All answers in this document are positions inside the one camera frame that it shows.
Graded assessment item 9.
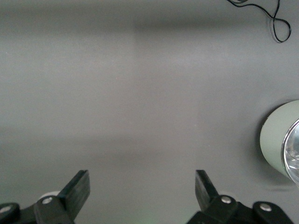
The glass pot lid steel rim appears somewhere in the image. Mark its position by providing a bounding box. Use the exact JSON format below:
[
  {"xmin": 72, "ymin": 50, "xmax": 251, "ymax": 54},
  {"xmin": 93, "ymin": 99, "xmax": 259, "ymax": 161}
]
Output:
[{"xmin": 282, "ymin": 118, "xmax": 299, "ymax": 186}]

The sage green cooking pot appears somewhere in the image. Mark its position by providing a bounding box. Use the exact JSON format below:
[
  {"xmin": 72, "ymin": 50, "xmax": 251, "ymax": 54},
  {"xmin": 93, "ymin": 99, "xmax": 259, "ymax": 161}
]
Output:
[{"xmin": 259, "ymin": 100, "xmax": 299, "ymax": 187}]

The dark grey table mat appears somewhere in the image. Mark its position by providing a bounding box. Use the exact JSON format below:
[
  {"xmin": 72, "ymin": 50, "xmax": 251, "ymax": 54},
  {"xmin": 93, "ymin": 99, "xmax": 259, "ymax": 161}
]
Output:
[{"xmin": 0, "ymin": 0, "xmax": 299, "ymax": 224}]

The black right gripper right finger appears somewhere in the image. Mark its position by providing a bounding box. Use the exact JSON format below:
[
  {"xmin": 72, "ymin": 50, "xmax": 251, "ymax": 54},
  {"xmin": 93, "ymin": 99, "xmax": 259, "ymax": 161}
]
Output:
[{"xmin": 184, "ymin": 169, "xmax": 295, "ymax": 224}]

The thin black loose cable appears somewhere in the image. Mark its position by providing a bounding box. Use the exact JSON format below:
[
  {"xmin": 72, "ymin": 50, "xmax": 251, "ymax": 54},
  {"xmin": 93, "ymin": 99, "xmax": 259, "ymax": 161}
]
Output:
[{"xmin": 226, "ymin": 0, "xmax": 292, "ymax": 44}]

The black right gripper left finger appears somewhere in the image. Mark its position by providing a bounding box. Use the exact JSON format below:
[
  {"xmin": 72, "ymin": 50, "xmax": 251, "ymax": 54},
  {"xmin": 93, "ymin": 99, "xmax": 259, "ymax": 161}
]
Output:
[{"xmin": 0, "ymin": 169, "xmax": 91, "ymax": 224}]

